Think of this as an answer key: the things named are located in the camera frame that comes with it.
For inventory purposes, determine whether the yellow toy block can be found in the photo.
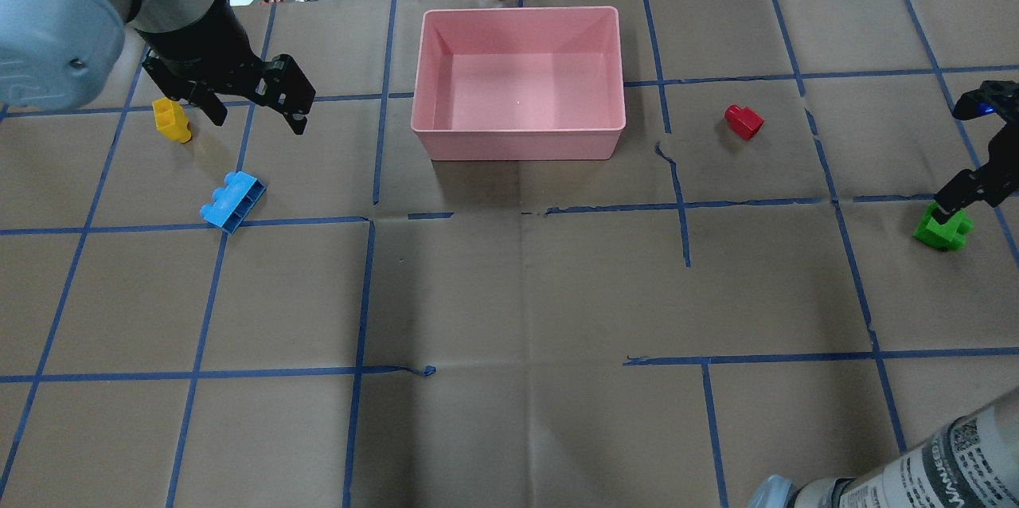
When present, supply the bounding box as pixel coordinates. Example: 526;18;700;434
150;97;192;144

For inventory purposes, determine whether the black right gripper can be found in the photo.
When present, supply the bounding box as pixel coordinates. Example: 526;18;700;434
933;80;1018;214

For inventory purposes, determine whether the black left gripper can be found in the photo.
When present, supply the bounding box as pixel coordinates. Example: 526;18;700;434
142;10;316;135

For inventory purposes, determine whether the green toy block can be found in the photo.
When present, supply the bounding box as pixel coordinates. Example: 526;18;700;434
913;201;974;252

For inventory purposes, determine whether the blue toy block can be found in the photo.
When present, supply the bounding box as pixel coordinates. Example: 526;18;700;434
199;170;267;235

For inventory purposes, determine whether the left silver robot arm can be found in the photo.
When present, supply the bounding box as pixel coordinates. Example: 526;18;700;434
1;0;316;135

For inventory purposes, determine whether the red toy block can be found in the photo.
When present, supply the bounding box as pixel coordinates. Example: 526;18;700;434
725;104;765;142

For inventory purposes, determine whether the pink plastic box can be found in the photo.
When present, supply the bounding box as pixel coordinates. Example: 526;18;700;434
411;5;627;161

